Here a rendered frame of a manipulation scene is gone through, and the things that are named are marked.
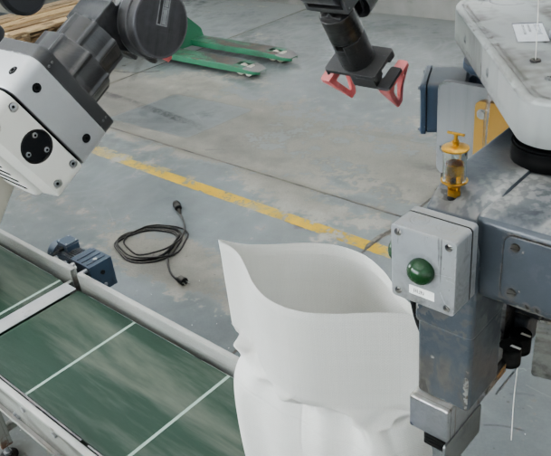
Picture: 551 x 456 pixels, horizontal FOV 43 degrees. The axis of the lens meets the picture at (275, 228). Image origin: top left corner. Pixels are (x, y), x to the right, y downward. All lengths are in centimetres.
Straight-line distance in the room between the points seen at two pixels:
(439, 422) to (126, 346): 141
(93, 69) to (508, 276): 48
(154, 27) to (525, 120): 41
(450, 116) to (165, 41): 53
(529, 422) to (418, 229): 173
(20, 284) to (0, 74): 190
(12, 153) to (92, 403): 135
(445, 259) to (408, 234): 4
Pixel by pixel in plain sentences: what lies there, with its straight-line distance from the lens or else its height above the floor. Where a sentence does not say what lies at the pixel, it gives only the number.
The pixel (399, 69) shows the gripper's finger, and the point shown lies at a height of 133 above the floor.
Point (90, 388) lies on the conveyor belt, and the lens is 206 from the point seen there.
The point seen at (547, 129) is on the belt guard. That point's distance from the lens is 79.
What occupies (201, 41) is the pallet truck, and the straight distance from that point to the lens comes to 638.
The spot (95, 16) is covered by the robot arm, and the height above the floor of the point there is 153.
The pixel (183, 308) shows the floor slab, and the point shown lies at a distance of 292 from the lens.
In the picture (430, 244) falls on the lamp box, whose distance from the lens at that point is 71.
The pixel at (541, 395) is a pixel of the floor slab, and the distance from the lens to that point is 249.
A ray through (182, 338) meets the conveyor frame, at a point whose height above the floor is 39.
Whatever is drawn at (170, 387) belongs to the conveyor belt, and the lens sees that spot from 199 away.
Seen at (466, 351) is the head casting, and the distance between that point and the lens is 83.
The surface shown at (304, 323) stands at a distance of 110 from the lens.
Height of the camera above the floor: 170
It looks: 30 degrees down
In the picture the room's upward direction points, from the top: 6 degrees counter-clockwise
